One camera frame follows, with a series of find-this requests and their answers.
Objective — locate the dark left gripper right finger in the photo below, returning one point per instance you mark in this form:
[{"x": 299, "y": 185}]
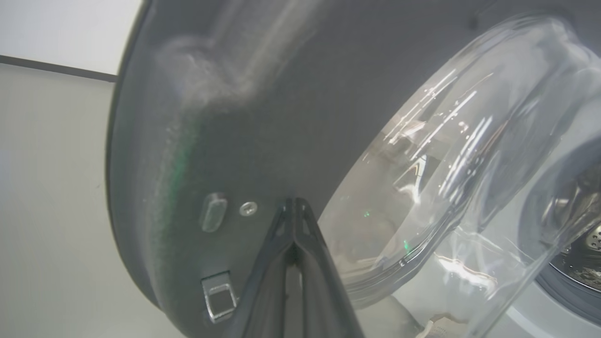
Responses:
[{"x": 324, "y": 291}]

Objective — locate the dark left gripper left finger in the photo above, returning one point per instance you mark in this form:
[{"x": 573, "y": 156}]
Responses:
[{"x": 263, "y": 291}]

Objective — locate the black round glass washer door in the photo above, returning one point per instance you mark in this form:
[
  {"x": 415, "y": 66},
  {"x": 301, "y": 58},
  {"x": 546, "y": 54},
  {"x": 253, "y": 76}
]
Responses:
[{"x": 281, "y": 117}]

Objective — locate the white front-load washing machine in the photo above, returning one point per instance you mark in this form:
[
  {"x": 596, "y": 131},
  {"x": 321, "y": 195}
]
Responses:
[{"x": 516, "y": 324}]

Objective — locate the perforated steel drum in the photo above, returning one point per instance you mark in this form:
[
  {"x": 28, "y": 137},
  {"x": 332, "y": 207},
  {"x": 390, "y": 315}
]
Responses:
[{"x": 589, "y": 256}]

